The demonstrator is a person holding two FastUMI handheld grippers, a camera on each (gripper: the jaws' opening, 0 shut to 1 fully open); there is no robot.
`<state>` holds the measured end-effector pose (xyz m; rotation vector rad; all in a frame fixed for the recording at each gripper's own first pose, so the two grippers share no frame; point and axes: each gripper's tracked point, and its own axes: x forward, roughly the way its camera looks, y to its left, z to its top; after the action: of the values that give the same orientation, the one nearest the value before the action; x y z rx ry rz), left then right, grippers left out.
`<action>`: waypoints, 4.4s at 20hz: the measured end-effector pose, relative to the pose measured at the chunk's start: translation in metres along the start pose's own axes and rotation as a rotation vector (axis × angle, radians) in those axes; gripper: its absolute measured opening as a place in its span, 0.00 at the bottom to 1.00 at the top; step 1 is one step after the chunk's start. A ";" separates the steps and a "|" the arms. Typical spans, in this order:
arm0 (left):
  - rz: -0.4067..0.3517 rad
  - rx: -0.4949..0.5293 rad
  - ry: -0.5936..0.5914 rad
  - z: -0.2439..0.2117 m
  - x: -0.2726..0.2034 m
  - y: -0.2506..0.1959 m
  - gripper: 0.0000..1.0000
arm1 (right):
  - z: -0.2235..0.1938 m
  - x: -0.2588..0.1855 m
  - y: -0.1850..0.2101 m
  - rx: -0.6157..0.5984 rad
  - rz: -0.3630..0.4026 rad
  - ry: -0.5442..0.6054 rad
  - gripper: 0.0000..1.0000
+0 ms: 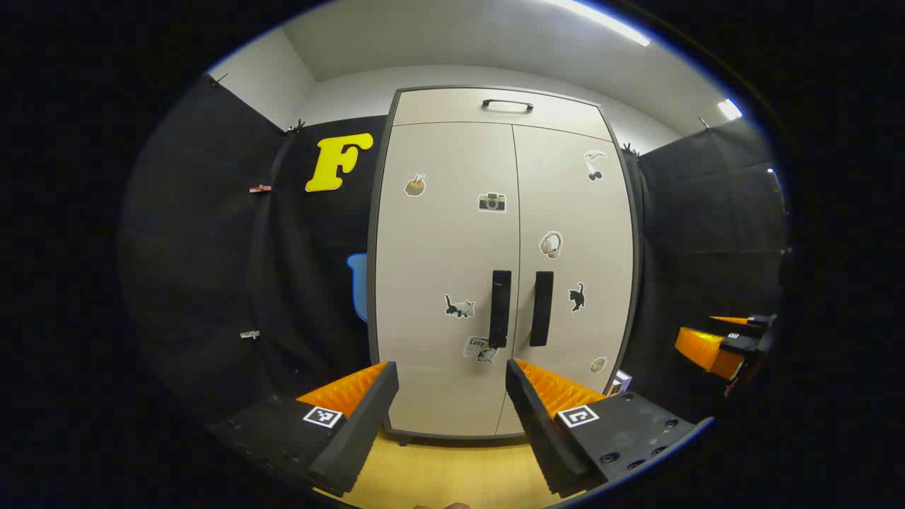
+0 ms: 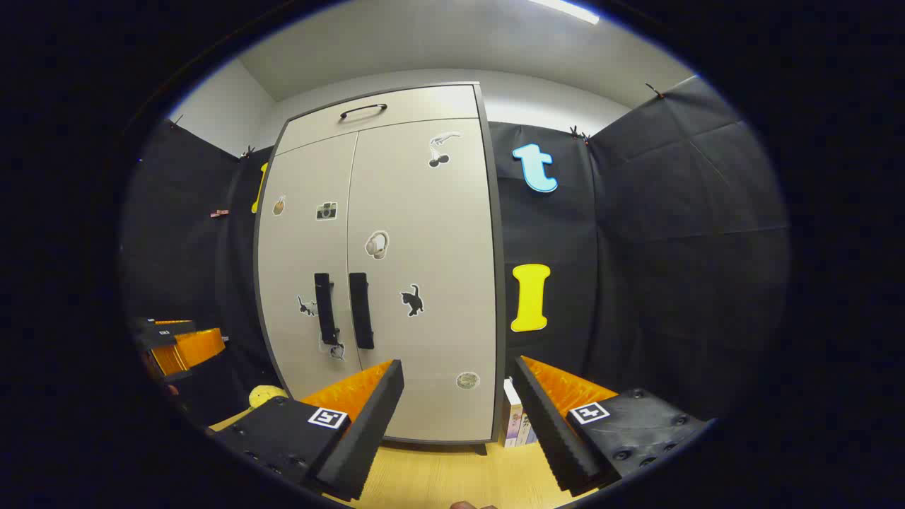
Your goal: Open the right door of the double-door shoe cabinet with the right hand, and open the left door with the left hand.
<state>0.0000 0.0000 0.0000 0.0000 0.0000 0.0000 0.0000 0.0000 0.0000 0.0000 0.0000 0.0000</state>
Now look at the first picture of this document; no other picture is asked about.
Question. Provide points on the white and blue leaflet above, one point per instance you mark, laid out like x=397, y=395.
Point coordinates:
x=622, y=382

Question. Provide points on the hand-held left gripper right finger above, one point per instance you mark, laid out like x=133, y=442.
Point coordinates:
x=541, y=431

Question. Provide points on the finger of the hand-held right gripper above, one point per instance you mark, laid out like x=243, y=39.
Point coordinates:
x=707, y=350
x=756, y=322

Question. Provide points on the black backdrop cloth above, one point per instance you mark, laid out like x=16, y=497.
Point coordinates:
x=198, y=247

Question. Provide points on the short ceiling light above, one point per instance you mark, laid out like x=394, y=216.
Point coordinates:
x=730, y=109

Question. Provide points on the red clip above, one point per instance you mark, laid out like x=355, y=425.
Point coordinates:
x=260, y=188

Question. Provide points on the beige double-door shoe cabinet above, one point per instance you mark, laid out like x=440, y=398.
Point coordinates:
x=452, y=106

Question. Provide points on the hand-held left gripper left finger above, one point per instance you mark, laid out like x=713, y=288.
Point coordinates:
x=357, y=431

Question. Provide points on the beige cabinet door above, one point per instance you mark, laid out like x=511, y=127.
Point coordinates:
x=438, y=247
x=587, y=212

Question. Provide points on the silver clip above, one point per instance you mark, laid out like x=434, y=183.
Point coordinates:
x=249, y=334

